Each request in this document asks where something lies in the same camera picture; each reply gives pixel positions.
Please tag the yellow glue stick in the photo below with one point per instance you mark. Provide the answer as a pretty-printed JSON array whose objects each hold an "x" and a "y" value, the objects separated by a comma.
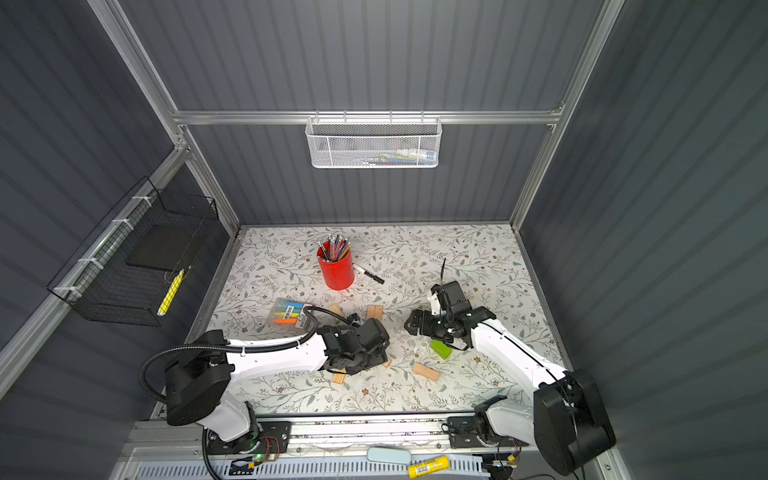
[{"x": 427, "y": 467}]

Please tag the floral table mat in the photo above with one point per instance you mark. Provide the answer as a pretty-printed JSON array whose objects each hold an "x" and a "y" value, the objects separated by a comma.
[{"x": 281, "y": 262}]

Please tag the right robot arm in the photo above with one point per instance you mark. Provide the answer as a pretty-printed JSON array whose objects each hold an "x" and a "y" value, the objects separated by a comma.
[{"x": 566, "y": 420}]

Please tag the green block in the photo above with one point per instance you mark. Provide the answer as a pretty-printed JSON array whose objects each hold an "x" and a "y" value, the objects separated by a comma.
[{"x": 442, "y": 350}]

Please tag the black wire basket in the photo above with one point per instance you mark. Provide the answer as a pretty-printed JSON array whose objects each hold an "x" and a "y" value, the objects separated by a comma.
[{"x": 123, "y": 275}]

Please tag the crayon box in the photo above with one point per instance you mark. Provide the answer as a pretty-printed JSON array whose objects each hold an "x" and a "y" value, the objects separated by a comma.
[{"x": 286, "y": 312}]

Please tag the black white marker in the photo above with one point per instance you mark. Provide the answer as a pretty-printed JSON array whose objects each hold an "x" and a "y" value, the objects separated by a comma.
[{"x": 369, "y": 274}]

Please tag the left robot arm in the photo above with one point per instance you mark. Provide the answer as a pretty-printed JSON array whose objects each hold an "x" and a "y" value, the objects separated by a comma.
[{"x": 196, "y": 381}]

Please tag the light blue eraser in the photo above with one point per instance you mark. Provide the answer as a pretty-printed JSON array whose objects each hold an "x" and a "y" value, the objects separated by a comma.
[{"x": 388, "y": 455}]

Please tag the red pen cup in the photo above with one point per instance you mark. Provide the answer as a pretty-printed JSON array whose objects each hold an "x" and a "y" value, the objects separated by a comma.
[{"x": 336, "y": 265}]

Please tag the wood block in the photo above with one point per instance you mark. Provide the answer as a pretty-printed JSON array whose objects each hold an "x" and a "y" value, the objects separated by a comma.
[
  {"x": 426, "y": 372},
  {"x": 339, "y": 377},
  {"x": 335, "y": 310},
  {"x": 375, "y": 312}
]

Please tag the yellow highlighter in basket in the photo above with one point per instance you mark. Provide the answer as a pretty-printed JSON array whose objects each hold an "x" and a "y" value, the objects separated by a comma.
[{"x": 169, "y": 297}]

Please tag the white wire basket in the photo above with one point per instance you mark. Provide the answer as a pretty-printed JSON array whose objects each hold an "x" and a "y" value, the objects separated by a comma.
[{"x": 376, "y": 145}]

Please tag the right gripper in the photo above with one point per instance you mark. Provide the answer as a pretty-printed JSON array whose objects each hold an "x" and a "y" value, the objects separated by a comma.
[{"x": 425, "y": 328}]

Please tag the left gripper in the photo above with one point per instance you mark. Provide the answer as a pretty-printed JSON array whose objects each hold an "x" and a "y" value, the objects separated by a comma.
[{"x": 380, "y": 358}]

